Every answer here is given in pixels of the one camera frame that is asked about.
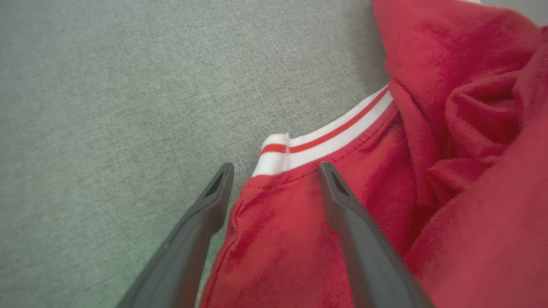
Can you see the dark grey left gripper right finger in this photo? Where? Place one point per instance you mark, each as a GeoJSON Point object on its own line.
{"type": "Point", "coordinates": [368, 256]}

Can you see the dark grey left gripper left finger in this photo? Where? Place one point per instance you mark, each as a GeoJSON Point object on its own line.
{"type": "Point", "coordinates": [188, 252]}

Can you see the red white basketball jersey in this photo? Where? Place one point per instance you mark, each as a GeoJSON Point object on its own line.
{"type": "Point", "coordinates": [449, 149]}

